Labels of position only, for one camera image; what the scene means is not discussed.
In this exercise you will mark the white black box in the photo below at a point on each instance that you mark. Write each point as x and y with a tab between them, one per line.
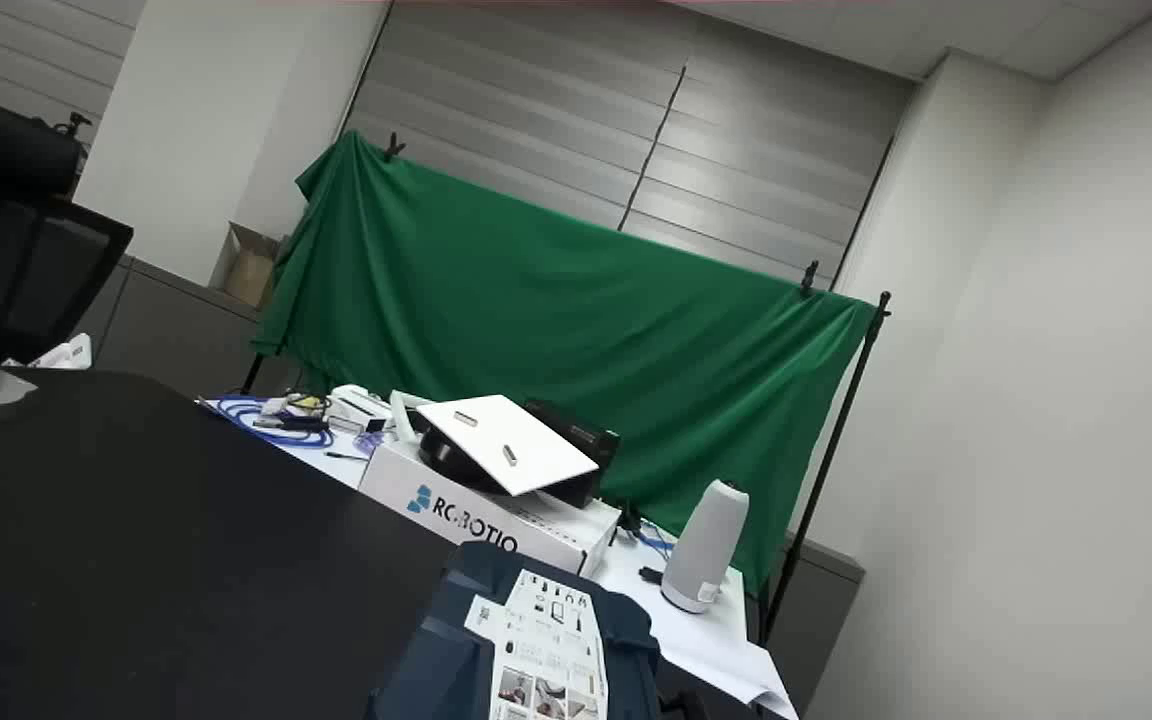
508	440

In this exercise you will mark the white printed cardboard box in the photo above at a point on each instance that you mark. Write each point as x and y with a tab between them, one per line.
470	512

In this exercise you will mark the small white box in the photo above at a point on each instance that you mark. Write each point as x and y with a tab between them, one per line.
354	405

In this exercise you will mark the white printed tool box label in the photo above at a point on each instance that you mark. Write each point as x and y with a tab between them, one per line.
540	655

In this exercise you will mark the brown cardboard box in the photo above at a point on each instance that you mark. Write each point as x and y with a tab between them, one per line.
248	265

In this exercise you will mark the blue tool box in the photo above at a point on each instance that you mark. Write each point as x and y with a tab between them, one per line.
421	672

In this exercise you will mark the green backdrop cloth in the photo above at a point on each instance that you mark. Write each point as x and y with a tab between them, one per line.
536	304

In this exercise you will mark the black device under board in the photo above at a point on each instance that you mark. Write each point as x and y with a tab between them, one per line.
581	447

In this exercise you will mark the white oval speaker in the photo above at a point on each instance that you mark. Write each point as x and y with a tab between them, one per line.
710	543

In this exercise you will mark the grey window blinds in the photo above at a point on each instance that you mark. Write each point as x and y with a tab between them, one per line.
577	120

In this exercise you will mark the black backdrop clamp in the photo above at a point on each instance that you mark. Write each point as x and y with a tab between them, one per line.
810	276
392	146

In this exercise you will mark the black backdrop stand pole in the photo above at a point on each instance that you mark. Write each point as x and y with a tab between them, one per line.
827	453

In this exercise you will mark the white paper table cover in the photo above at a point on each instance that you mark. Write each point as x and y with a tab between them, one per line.
710	645

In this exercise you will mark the grey low cabinet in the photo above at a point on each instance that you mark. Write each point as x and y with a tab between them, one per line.
163	334

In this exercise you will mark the white crumpled tissue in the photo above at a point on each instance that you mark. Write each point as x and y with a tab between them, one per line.
71	352

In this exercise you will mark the black mesh office chair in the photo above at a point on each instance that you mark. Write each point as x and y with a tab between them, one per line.
29	272

